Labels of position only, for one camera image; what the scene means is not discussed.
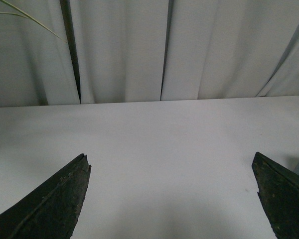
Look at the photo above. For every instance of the white curtain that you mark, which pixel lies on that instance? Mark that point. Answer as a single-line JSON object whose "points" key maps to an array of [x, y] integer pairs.
{"points": [[165, 50]]}

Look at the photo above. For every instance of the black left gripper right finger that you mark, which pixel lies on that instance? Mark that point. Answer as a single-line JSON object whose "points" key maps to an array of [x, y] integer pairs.
{"points": [[279, 196]]}

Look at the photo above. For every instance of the green plant leaves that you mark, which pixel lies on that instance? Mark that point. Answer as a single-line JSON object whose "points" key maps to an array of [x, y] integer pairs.
{"points": [[35, 62]]}

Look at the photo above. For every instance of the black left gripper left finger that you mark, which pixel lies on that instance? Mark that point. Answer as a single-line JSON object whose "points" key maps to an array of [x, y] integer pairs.
{"points": [[51, 210]]}

